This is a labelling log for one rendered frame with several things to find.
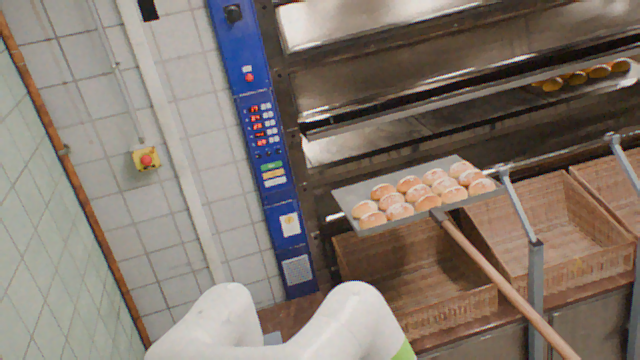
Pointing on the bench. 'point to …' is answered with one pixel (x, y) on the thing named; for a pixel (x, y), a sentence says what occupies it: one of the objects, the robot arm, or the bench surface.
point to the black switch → (232, 12)
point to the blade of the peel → (348, 196)
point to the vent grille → (297, 270)
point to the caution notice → (290, 224)
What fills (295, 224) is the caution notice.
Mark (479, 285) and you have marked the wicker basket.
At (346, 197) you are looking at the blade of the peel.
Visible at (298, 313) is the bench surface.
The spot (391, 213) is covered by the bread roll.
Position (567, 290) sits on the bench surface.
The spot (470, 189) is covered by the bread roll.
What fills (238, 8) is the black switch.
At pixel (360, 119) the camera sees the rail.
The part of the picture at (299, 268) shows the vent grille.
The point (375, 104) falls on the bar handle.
